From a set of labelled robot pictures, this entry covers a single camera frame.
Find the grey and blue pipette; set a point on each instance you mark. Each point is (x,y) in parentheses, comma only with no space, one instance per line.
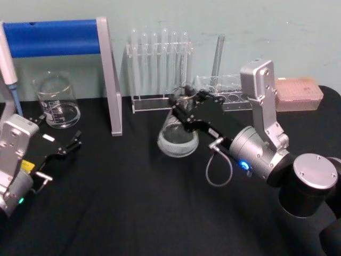
(6,66)

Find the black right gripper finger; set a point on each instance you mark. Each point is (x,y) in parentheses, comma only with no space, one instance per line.
(210,99)
(181,112)

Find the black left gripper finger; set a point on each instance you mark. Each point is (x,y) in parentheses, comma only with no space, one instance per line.
(37,120)
(70,145)

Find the clear glass beaker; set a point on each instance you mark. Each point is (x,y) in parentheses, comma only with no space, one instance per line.
(60,106)

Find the clear glass conical flask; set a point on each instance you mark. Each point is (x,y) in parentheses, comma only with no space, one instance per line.
(177,144)

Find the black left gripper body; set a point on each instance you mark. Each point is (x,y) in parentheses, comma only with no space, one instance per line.
(42,149)

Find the clear acrylic test tube rack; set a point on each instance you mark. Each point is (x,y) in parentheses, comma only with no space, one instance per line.
(160,102)

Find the grey stand with blue bar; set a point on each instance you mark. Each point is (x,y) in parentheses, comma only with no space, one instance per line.
(53,37)

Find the black table cloth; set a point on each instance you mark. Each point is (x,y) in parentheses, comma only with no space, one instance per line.
(128,202)

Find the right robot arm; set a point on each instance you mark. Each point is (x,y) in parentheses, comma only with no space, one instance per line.
(306,186)

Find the low clear rack with holes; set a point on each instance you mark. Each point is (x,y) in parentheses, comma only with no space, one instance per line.
(234,98)

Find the pink pipette tip box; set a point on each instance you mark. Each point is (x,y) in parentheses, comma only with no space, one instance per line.
(298,93)

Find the long leaning glass tube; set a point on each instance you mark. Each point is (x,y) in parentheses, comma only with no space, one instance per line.
(218,58)

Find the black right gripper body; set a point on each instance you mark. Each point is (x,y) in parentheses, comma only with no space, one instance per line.
(210,117)

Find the clear glass test tube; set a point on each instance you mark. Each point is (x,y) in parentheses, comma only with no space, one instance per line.
(184,58)
(134,61)
(174,61)
(164,64)
(154,64)
(144,64)

